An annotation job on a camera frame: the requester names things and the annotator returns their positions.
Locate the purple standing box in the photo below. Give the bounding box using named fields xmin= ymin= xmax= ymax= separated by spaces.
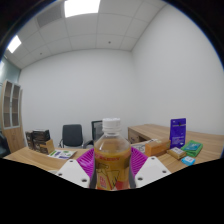
xmin=169 ymin=117 xmax=187 ymax=149

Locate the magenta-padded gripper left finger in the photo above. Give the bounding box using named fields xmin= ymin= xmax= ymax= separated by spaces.
xmin=55 ymin=148 xmax=96 ymax=189

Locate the large black box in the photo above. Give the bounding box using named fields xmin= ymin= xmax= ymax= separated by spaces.
xmin=31 ymin=129 xmax=55 ymax=155

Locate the wooden shelf cabinet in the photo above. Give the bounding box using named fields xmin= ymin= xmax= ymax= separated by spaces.
xmin=0 ymin=79 xmax=27 ymax=154

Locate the orange cardboard box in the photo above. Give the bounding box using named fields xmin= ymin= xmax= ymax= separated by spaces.
xmin=144 ymin=139 xmax=172 ymax=158

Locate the dark solid-back office chair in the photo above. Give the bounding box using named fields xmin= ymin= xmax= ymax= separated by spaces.
xmin=59 ymin=124 xmax=84 ymax=149

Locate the small ceiling light panel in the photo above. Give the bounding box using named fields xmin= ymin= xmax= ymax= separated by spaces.
xmin=7 ymin=34 xmax=23 ymax=54

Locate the small tan box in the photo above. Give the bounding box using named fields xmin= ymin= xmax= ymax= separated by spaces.
xmin=166 ymin=146 xmax=188 ymax=160

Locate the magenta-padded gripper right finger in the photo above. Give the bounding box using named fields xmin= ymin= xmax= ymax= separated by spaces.
xmin=129 ymin=146 xmax=172 ymax=189

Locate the orange-label drink bottle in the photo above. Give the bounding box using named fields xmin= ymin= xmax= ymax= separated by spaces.
xmin=93 ymin=117 xmax=133 ymax=191

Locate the ceiling air vent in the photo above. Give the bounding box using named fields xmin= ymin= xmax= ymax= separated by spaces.
xmin=35 ymin=2 xmax=64 ymax=28

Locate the wooden side desk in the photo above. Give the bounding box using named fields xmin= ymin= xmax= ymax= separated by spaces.
xmin=127 ymin=123 xmax=224 ymax=151

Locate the small blue box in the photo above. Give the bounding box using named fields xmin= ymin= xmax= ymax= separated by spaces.
xmin=180 ymin=155 xmax=197 ymax=167

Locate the large ceiling light panel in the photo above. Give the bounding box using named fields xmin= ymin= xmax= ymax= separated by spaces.
xmin=63 ymin=0 xmax=102 ymax=18

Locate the green packet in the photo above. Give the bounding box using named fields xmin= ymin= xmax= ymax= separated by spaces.
xmin=180 ymin=139 xmax=204 ymax=158

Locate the black sofa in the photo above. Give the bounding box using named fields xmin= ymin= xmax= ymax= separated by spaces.
xmin=0 ymin=133 xmax=11 ymax=158

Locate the black mesh-back office chair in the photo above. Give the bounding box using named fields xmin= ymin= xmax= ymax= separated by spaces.
xmin=83 ymin=120 xmax=104 ymax=149

